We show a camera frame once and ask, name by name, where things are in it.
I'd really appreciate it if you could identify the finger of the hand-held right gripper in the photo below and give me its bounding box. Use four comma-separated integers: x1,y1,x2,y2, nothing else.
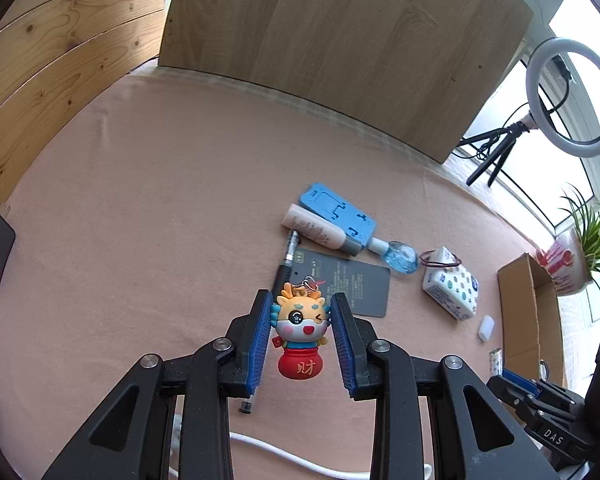
500,369,588,411
486,376,536,426

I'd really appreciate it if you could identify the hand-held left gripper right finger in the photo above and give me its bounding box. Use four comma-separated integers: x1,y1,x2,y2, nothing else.
330,291,548,480

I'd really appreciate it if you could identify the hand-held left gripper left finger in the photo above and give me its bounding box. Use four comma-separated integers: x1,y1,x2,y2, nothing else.
42,289,274,480

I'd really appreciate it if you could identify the cartoon dragon keychain figure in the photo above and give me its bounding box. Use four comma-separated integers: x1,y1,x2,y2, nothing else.
271,276,331,380

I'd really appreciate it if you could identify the cardboard box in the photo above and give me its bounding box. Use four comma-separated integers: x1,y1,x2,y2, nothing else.
496,253,568,386

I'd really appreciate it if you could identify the white massager with grey balls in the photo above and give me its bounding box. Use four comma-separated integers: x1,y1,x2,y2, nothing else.
172,412,433,480

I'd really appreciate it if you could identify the dark grey card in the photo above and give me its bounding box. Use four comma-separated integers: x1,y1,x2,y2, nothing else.
286,246,392,318

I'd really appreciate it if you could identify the black pen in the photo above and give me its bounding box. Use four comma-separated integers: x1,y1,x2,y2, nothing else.
238,230,301,415

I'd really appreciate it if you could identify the clear blue spray bottle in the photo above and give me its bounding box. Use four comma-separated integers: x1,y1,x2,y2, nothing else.
367,238,420,275

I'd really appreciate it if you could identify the patterned tissue pack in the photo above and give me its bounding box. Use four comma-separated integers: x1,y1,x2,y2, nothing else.
422,246,481,321

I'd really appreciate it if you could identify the small beige lotion bottle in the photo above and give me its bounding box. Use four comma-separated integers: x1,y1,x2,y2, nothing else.
281,203,363,257

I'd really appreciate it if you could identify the red and white flower pot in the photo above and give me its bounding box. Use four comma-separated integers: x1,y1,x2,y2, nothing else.
535,227,593,297

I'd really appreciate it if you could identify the blue folding phone stand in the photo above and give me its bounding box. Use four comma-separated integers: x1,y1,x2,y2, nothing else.
299,183,377,251

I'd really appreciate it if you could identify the green spider plant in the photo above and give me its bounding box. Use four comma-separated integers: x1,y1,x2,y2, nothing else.
560,182,600,321

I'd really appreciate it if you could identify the pink felt table cloth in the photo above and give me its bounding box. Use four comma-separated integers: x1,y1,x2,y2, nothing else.
0,72,596,480

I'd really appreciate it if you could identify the black tripod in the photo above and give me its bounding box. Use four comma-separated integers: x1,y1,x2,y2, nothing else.
455,122,531,188

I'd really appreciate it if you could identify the large light wooden board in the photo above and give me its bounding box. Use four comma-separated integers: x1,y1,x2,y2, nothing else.
157,0,545,164

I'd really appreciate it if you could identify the pine plank panel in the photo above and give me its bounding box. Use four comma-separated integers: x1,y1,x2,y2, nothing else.
0,0,167,211

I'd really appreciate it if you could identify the dark red hair tie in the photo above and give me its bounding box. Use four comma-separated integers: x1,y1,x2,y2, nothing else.
419,247,463,268

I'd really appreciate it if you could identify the black ring light cable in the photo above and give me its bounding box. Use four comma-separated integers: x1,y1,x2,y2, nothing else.
540,55,576,113

